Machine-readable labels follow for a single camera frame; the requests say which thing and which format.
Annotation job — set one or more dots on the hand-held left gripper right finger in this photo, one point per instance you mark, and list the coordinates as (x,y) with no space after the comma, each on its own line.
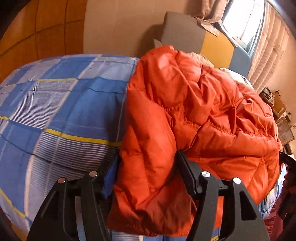
(187,171)

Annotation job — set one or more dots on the white deer print pillow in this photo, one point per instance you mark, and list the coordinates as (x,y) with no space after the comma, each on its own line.
(233,73)

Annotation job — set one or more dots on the rattan chair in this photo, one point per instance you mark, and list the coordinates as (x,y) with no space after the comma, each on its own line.
(285,132)

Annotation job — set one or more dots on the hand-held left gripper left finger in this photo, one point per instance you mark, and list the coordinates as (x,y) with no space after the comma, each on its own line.
(108,183)

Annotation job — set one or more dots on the wooden wardrobe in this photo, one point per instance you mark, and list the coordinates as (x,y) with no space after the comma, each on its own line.
(46,27)

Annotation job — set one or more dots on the cluttered wooden desk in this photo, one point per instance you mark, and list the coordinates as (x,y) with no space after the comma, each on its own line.
(275,102)

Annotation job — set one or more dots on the window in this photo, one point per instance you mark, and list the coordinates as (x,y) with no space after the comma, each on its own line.
(242,18)

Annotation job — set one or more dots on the bed with blue checked sheet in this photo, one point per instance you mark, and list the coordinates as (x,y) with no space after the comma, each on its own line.
(57,104)

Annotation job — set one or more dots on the grey yellow blue headboard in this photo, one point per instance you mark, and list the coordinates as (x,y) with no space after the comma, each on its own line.
(182,30)

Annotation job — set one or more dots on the beige patterned curtain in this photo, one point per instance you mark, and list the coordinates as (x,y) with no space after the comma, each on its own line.
(270,58)
(212,11)

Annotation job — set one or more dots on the orange quilted puffer jacket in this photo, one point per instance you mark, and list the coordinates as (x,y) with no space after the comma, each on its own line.
(185,104)

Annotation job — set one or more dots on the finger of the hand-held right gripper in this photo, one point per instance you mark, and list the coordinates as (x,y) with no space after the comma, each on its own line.
(283,206)
(286,159)

